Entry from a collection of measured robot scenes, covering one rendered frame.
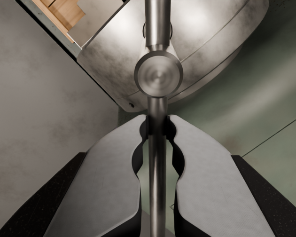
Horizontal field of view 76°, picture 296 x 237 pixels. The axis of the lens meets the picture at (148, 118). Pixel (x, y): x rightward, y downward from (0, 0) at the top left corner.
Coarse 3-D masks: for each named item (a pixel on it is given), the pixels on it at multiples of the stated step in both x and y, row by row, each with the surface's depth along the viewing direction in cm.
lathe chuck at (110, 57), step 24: (144, 0) 20; (192, 0) 21; (216, 0) 21; (240, 0) 22; (120, 24) 22; (192, 24) 21; (216, 24) 22; (96, 48) 25; (120, 48) 23; (192, 48) 22; (96, 72) 29; (120, 72) 26; (120, 96) 30
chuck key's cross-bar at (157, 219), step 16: (160, 0) 8; (160, 16) 8; (160, 32) 9; (160, 112) 11; (160, 128) 12; (160, 144) 12; (160, 160) 12; (160, 176) 13; (160, 192) 13; (160, 208) 13; (160, 224) 14
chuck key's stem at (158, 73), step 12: (144, 48) 9; (156, 48) 8; (168, 48) 9; (144, 60) 8; (156, 60) 8; (168, 60) 8; (144, 72) 8; (156, 72) 8; (168, 72) 8; (180, 72) 8; (144, 84) 8; (156, 84) 8; (168, 84) 8; (180, 84) 9; (156, 96) 9
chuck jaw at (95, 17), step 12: (84, 0) 30; (96, 0) 31; (108, 0) 31; (120, 0) 31; (84, 12) 31; (96, 12) 31; (108, 12) 32; (84, 24) 32; (96, 24) 32; (72, 36) 32; (84, 36) 32
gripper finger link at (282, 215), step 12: (240, 156) 8; (240, 168) 8; (252, 168) 8; (252, 180) 7; (264, 180) 7; (252, 192) 7; (264, 192) 7; (276, 192) 7; (264, 204) 6; (276, 204) 6; (288, 204) 6; (276, 216) 6; (288, 216) 6; (276, 228) 6; (288, 228) 6
